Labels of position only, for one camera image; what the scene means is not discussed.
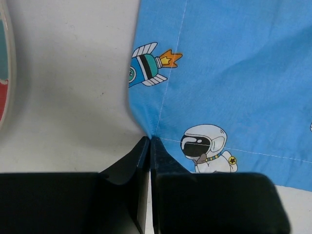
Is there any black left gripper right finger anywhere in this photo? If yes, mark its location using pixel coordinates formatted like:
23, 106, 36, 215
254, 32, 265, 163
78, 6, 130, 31
150, 136, 195, 234

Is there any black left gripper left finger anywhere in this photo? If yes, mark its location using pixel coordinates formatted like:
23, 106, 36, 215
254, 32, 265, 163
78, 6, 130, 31
98, 136, 149, 233

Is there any blue space-print cloth placemat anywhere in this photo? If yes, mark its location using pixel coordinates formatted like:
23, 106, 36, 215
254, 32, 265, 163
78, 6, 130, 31
129, 0, 312, 191

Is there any red and teal plate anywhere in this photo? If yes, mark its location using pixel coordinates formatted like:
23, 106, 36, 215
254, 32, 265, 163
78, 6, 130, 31
0, 0, 17, 128

